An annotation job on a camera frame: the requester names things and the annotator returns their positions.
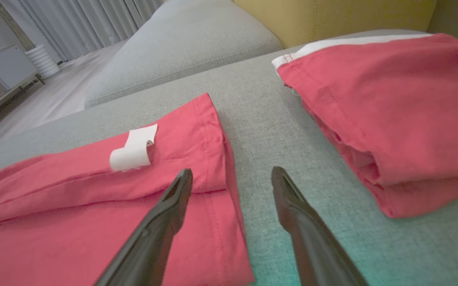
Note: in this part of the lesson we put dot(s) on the grey sofa seat cushion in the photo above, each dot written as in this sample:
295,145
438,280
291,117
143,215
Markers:
189,47

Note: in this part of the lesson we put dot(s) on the white ribbed cylinder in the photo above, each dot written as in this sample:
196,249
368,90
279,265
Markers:
43,61

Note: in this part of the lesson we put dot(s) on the red garment with white stripe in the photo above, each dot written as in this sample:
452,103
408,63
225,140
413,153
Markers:
404,111

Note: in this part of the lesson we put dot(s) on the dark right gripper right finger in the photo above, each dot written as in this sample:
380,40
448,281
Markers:
312,246

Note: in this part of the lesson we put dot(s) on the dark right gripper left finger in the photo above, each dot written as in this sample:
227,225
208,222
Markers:
153,246

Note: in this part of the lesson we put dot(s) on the green and beige tv cabinet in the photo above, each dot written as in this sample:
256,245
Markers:
8,67

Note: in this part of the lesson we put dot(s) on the grey and yellow sofa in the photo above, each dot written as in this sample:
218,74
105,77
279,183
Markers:
261,131

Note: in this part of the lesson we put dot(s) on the yellow sofa back cushion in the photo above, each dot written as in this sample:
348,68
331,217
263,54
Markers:
352,16
457,20

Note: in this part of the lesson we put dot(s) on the red garment with white tag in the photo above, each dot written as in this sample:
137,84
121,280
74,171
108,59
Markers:
74,222

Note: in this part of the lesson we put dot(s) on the grey pleated curtain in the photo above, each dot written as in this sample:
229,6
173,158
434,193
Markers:
78,24

